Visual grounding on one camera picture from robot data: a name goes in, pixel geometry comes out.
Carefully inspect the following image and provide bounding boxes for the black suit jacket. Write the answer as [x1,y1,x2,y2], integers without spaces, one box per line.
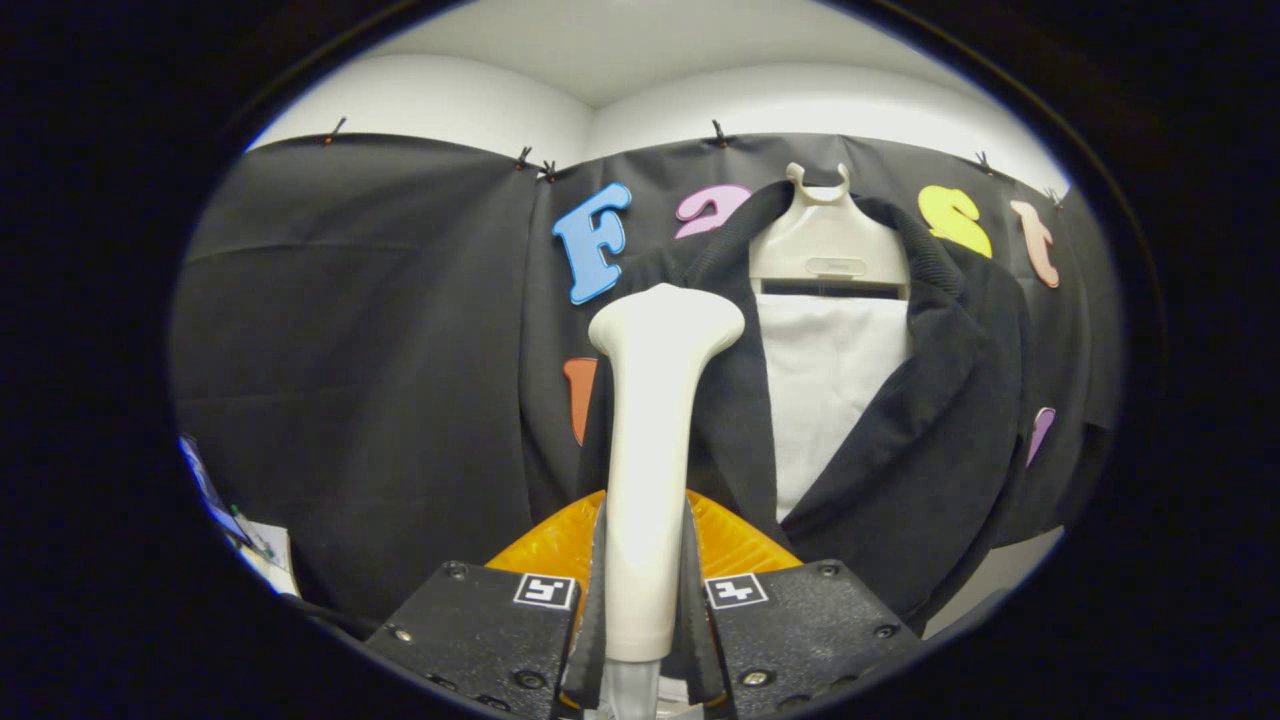
[578,180,1036,631]

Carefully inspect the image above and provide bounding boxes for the black backdrop cloth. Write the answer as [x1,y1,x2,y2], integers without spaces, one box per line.
[170,132,1121,626]

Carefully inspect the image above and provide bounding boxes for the grey cabinet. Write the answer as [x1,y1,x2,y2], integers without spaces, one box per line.
[920,527,1066,641]

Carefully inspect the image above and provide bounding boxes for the thick black cable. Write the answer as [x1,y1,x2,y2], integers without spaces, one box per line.
[285,592,386,641]

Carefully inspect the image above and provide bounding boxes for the white shirt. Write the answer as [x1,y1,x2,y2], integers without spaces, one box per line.
[757,292,913,523]

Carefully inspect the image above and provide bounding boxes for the white and blue clutter pile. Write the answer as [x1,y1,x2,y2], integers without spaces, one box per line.
[180,435,301,598]

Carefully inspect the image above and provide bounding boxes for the cream plastic hanger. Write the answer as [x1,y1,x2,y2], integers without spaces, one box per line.
[748,162,911,299]

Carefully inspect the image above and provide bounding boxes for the white garment steamer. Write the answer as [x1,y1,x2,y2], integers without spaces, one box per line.
[588,283,747,716]

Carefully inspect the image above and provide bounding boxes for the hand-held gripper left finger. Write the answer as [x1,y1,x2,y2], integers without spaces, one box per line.
[365,490,609,719]

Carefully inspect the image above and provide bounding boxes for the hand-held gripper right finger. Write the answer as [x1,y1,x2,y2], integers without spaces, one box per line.
[683,490,921,716]

